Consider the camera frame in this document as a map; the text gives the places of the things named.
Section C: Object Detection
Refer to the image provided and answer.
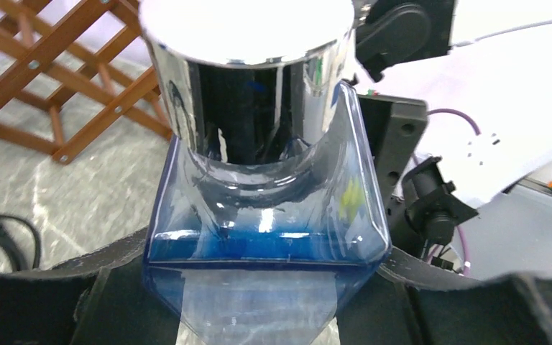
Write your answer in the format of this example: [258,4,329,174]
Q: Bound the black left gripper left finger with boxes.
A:
[0,229,180,344]

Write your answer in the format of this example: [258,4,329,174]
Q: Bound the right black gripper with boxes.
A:
[352,0,456,204]

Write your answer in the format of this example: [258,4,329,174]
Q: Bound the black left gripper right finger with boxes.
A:
[336,248,552,344]

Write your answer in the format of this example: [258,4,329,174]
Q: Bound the coiled black cable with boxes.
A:
[0,211,42,273]

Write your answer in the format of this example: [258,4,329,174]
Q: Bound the blue Blue Dash bottle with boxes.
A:
[139,1,392,344]

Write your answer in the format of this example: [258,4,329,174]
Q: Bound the brown wooden wine rack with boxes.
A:
[0,1,173,165]

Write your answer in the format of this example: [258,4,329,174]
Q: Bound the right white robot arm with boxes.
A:
[356,1,552,208]

